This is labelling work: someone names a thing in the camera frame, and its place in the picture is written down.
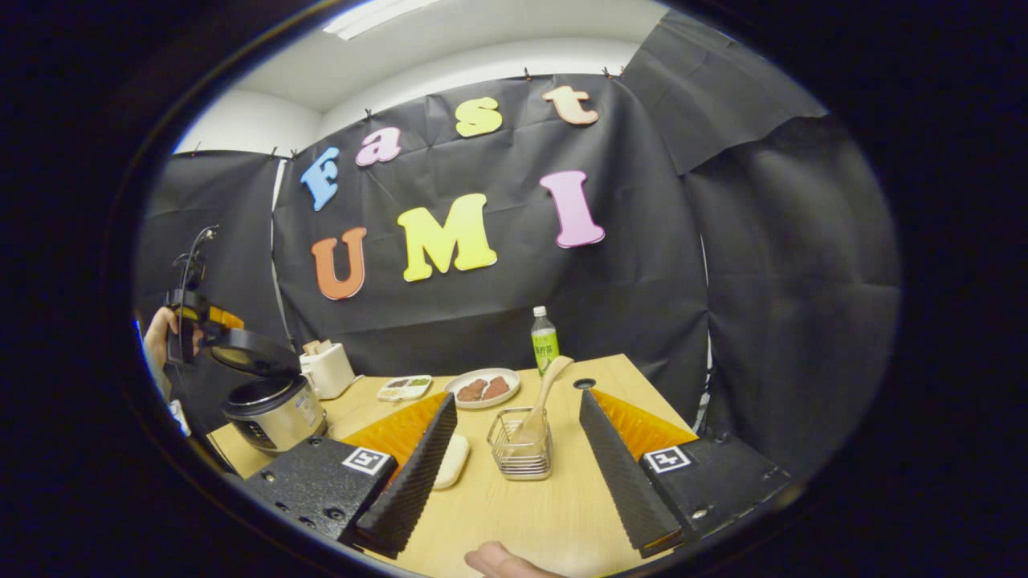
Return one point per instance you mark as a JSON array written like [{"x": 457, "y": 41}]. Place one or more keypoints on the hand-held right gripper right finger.
[{"x": 622, "y": 474}]

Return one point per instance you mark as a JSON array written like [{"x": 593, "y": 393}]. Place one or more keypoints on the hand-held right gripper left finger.
[{"x": 414, "y": 474}]

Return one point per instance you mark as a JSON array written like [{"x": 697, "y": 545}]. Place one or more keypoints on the brown meat slice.
[
  {"x": 495, "y": 387},
  {"x": 471, "y": 390}
]

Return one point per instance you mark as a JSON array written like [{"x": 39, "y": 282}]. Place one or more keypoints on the dark grey rice cooker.
[{"x": 277, "y": 413}]

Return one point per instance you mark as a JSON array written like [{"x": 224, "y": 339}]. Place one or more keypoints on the white divided grain dish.
[{"x": 404, "y": 388}]

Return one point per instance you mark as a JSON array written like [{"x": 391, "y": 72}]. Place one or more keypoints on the long ceiling light panel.
[{"x": 377, "y": 16}]

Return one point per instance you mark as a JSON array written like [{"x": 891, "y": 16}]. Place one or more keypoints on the white round plate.
[{"x": 482, "y": 405}]

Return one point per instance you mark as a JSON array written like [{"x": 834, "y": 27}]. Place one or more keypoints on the green drink bottle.
[{"x": 545, "y": 345}]

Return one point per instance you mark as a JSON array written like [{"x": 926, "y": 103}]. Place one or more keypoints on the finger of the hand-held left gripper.
[{"x": 225, "y": 319}]

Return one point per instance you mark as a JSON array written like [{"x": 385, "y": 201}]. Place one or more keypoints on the black backdrop cloth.
[{"x": 763, "y": 281}]

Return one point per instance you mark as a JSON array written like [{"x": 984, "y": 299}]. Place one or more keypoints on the wooden spoon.
[{"x": 554, "y": 377}]

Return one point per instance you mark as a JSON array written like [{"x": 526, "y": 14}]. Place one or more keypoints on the cream utensil box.
[{"x": 329, "y": 373}]

